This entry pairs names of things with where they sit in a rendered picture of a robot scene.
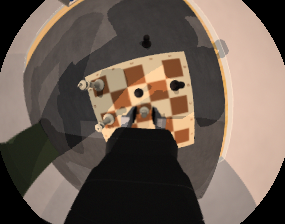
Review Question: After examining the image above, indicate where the black pawn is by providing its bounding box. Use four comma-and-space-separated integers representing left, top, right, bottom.
134, 88, 144, 98
142, 35, 151, 48

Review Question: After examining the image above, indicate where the white pawn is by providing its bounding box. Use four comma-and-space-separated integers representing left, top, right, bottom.
140, 107, 149, 118

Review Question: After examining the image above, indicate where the black bishop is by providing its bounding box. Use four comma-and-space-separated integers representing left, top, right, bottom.
170, 80, 185, 91

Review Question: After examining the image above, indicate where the brown and cream chessboard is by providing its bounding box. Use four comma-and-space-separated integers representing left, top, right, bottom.
85, 51, 194, 148

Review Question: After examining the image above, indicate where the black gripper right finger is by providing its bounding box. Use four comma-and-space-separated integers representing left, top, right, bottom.
152, 107, 166, 129

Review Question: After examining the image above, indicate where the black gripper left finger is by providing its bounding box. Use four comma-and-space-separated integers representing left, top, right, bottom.
121, 106, 136, 128

